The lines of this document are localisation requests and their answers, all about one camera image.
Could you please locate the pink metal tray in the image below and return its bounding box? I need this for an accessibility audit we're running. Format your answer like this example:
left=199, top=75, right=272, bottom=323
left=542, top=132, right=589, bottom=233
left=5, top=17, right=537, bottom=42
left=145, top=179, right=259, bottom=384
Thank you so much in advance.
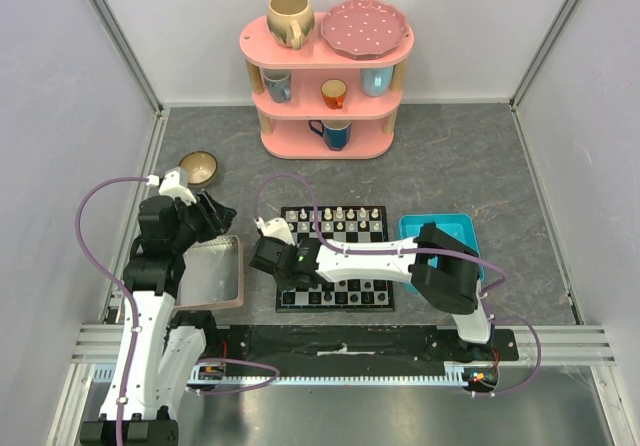
left=174, top=235, right=244, bottom=311

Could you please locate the black white chess board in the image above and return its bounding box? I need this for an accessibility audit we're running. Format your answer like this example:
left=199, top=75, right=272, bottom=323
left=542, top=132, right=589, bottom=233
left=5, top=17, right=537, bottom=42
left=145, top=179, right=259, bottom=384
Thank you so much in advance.
left=275, top=205, right=394, bottom=312

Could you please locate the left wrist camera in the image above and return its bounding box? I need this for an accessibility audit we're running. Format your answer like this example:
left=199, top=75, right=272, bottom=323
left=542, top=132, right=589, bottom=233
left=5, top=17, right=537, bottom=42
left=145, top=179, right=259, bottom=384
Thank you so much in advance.
left=146, top=167, right=197, bottom=205

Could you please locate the white cable duct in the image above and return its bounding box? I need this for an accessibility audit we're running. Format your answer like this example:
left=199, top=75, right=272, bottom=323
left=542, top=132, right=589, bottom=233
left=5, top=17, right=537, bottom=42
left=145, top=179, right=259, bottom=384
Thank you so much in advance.
left=187, top=363, right=469, bottom=388

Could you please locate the brown ceramic bowl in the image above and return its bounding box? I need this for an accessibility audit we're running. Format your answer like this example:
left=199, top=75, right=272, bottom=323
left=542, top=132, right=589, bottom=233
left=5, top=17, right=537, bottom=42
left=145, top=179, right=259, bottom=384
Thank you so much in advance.
left=179, top=151, right=219, bottom=188

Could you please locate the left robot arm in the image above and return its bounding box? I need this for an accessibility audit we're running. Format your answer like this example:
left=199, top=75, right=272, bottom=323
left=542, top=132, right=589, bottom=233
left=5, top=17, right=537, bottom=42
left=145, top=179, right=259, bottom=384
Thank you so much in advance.
left=80, top=191, right=236, bottom=445

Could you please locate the purple cable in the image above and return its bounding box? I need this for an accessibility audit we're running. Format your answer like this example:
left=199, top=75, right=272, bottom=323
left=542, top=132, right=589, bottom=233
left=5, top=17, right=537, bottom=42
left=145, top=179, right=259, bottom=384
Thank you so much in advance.
left=252, top=172, right=544, bottom=398
left=74, top=175, right=281, bottom=446

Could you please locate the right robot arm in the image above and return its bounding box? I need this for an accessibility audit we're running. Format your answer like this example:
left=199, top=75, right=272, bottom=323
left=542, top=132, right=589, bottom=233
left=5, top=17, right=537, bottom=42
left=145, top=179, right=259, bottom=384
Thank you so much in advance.
left=250, top=216, right=494, bottom=360

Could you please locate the grey mug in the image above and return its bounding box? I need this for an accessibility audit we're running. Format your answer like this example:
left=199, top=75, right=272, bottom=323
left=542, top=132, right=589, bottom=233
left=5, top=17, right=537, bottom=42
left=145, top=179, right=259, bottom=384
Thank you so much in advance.
left=262, top=69, right=292, bottom=103

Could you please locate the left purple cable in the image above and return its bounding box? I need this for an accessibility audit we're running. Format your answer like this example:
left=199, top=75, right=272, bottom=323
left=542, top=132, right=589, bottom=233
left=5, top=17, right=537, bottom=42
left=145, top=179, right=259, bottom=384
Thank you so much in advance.
left=74, top=175, right=281, bottom=446

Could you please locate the orange cup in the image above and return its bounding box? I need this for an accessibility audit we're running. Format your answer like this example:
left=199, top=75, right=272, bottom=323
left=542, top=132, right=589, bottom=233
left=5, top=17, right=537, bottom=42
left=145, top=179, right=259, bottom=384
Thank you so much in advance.
left=321, top=78, right=348, bottom=110

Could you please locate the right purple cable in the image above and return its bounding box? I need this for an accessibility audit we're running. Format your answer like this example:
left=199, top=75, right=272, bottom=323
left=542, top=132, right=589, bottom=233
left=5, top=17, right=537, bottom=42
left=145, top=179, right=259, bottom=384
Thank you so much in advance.
left=252, top=172, right=544, bottom=398

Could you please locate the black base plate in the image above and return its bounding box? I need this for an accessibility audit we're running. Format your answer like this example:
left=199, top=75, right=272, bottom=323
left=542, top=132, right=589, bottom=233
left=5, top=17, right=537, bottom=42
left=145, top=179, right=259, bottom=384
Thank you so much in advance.
left=203, top=325, right=519, bottom=377

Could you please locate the blue plastic bin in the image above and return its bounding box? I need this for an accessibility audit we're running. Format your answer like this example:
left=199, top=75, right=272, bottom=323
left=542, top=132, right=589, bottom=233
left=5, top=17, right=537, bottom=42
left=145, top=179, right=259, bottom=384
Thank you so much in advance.
left=397, top=213, right=486, bottom=294

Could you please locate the pink three-tier shelf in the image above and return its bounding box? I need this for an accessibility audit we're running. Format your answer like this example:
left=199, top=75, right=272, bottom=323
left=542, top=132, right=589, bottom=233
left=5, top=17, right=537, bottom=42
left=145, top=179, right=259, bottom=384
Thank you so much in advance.
left=239, top=17, right=414, bottom=160

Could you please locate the dark blue mug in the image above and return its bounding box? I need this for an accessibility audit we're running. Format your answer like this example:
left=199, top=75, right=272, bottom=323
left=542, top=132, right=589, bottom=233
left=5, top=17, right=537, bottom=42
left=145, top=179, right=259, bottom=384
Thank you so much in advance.
left=308, top=119, right=352, bottom=151

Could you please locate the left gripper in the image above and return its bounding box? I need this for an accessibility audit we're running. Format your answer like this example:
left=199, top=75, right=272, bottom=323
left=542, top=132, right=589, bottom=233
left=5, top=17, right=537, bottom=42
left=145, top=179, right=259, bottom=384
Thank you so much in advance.
left=170, top=188, right=237, bottom=251

